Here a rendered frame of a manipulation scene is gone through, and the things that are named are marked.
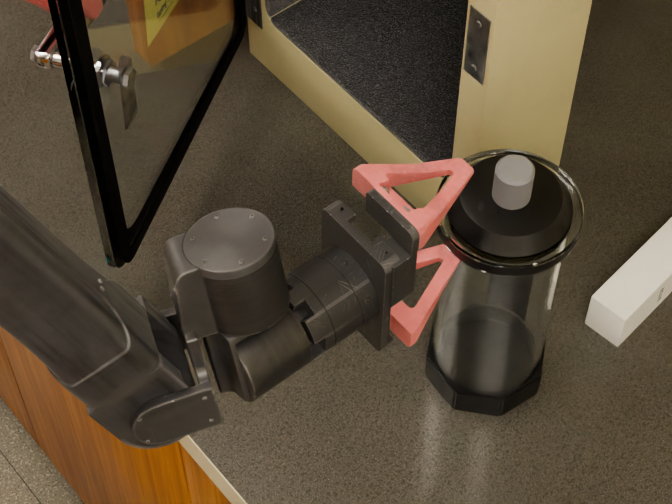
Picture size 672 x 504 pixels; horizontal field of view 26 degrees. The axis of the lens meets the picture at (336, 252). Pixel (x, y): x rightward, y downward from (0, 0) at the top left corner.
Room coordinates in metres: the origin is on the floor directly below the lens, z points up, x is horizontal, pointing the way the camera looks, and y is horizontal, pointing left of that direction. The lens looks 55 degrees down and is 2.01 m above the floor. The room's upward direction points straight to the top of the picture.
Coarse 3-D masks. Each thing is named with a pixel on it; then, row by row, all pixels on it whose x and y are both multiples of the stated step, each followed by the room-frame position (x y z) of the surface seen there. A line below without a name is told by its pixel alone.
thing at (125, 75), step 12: (108, 60) 0.74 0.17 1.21; (120, 60) 0.74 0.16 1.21; (108, 72) 0.73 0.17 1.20; (120, 72) 0.73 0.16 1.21; (132, 72) 0.73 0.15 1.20; (108, 84) 0.73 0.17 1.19; (120, 84) 0.72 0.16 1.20; (132, 84) 0.73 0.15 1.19; (132, 96) 0.73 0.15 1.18; (132, 108) 0.73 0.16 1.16
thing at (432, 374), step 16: (576, 240) 0.61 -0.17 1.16; (464, 256) 0.60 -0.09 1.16; (560, 256) 0.59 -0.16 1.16; (496, 272) 0.58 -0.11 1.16; (512, 272) 0.58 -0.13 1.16; (528, 272) 0.58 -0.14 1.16; (432, 368) 0.62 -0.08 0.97; (448, 384) 0.60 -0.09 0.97; (528, 384) 0.60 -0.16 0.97; (448, 400) 0.60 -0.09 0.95; (464, 400) 0.59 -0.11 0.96; (480, 400) 0.59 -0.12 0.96; (496, 400) 0.59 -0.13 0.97; (512, 400) 0.59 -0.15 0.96
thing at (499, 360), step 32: (544, 160) 0.68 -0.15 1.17; (576, 192) 0.65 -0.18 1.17; (448, 224) 0.62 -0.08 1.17; (576, 224) 0.62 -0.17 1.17; (480, 256) 0.59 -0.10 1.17; (544, 256) 0.59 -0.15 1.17; (448, 288) 0.62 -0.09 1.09; (480, 288) 0.60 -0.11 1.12; (512, 288) 0.59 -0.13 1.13; (544, 288) 0.60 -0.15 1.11; (448, 320) 0.61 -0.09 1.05; (480, 320) 0.59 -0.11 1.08; (512, 320) 0.59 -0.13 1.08; (544, 320) 0.61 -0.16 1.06; (448, 352) 0.61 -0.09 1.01; (480, 352) 0.59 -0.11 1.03; (512, 352) 0.59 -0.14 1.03; (480, 384) 0.59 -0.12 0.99; (512, 384) 0.59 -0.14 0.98
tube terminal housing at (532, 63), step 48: (480, 0) 0.76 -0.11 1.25; (528, 0) 0.77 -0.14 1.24; (576, 0) 0.81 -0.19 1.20; (288, 48) 0.95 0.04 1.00; (528, 48) 0.78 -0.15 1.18; (576, 48) 0.82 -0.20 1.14; (336, 96) 0.89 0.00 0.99; (480, 96) 0.76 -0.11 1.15; (528, 96) 0.78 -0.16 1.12; (384, 144) 0.84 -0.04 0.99; (480, 144) 0.75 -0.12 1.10; (528, 144) 0.79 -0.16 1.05; (432, 192) 0.79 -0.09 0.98
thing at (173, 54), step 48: (48, 0) 0.70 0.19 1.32; (96, 0) 0.74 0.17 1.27; (144, 0) 0.80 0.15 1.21; (192, 0) 0.88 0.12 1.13; (96, 48) 0.73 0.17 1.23; (144, 48) 0.79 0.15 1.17; (192, 48) 0.87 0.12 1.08; (144, 96) 0.78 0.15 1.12; (192, 96) 0.86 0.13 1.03; (144, 144) 0.77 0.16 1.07; (96, 192) 0.69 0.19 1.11; (144, 192) 0.76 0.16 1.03
